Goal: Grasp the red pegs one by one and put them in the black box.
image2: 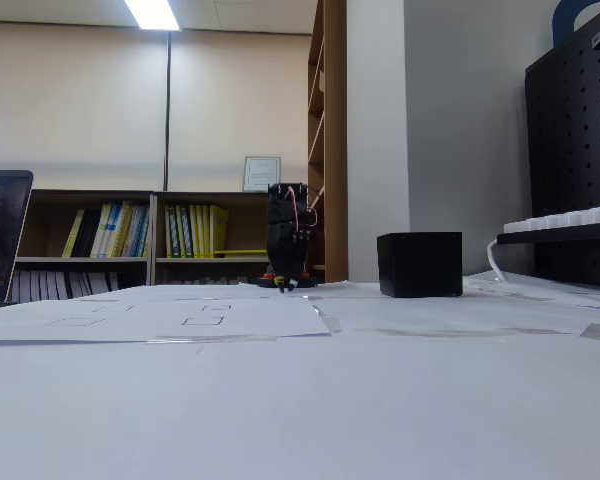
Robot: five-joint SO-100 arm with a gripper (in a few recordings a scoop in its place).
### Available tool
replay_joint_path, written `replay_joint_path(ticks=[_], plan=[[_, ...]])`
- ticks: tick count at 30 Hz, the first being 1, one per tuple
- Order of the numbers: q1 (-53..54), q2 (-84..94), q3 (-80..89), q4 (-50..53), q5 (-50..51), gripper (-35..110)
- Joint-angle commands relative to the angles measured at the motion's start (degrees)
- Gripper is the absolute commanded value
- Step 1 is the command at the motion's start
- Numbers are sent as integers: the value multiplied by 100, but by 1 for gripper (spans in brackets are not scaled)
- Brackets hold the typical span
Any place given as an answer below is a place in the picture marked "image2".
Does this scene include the tall wooden bookshelf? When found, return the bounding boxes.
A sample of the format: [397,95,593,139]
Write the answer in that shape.
[307,0,349,284]

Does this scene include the low wooden bookshelf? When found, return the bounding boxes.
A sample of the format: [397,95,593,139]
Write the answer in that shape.
[12,188,277,302]

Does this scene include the red white servo cable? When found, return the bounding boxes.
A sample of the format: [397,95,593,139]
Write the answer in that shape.
[285,185,319,236]

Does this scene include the black open box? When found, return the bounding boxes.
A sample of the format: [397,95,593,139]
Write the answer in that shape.
[376,231,464,299]

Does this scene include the paper sheet with drawn squares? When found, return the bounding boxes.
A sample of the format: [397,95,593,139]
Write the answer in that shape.
[0,285,333,347]

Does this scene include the wide yellow binder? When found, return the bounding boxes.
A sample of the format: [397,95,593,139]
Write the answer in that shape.
[209,203,230,259]

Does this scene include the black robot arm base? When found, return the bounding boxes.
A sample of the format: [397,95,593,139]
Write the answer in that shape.
[257,269,319,290]

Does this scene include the laptop with dark screen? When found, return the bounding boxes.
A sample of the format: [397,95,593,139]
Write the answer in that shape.
[0,169,34,304]

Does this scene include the white power cable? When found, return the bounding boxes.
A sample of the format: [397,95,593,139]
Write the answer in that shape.
[486,238,512,284]

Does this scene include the blue curved object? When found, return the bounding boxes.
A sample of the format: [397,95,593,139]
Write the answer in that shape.
[552,0,600,46]

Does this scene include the white power strip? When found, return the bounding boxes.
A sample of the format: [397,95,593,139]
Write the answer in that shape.
[503,204,600,235]

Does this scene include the vertical wall cable duct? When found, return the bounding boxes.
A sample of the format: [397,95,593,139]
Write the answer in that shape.
[161,30,174,192]

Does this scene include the black pegboard shelf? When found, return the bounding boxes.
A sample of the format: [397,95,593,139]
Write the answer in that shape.
[496,222,600,246]

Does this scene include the rectangular ceiling light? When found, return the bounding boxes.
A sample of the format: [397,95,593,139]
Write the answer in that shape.
[124,0,183,33]

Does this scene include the black pegboard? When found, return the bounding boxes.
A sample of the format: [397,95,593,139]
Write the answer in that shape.
[523,4,600,289]

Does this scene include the framed white certificate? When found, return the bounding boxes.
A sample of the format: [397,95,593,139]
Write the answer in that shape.
[243,155,283,193]

